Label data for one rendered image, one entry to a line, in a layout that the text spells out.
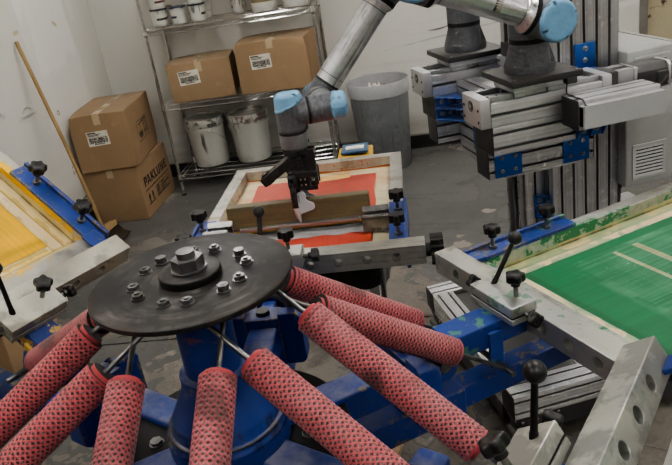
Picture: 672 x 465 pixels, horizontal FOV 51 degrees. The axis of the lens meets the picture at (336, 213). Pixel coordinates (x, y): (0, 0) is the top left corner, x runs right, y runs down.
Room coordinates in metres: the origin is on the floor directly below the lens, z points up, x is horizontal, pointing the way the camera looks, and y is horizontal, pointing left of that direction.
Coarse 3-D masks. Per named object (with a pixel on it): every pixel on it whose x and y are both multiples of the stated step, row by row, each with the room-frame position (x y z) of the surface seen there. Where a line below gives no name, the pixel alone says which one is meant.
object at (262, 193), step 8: (272, 184) 2.30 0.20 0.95; (280, 184) 2.29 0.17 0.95; (256, 192) 2.24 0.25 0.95; (264, 192) 2.23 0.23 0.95; (272, 192) 2.22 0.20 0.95; (280, 192) 2.21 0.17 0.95; (288, 192) 2.20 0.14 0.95; (256, 200) 2.17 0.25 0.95; (264, 200) 2.16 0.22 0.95; (280, 240) 1.82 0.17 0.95; (296, 240) 1.80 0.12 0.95
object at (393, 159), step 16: (336, 160) 2.34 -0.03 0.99; (352, 160) 2.31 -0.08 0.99; (368, 160) 2.31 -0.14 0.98; (384, 160) 2.30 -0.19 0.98; (400, 160) 2.23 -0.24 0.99; (240, 176) 2.33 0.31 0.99; (256, 176) 2.36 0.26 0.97; (400, 176) 2.08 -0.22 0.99; (224, 192) 2.19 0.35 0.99; (240, 192) 2.24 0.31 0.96; (224, 208) 2.04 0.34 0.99
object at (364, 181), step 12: (336, 180) 2.24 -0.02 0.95; (348, 180) 2.22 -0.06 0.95; (360, 180) 2.20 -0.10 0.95; (372, 180) 2.18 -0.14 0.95; (372, 192) 2.07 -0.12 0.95; (372, 204) 1.97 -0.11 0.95; (300, 240) 1.79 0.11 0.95; (312, 240) 1.78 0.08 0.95; (324, 240) 1.77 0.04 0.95; (336, 240) 1.76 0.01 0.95; (348, 240) 1.74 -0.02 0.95; (360, 240) 1.73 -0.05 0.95
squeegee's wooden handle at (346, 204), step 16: (352, 192) 1.84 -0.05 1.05; (368, 192) 1.84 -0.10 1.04; (240, 208) 1.87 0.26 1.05; (272, 208) 1.85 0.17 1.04; (288, 208) 1.85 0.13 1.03; (320, 208) 1.84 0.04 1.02; (336, 208) 1.83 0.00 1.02; (352, 208) 1.82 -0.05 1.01; (240, 224) 1.87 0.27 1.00; (256, 224) 1.86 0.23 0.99; (272, 224) 1.85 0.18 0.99
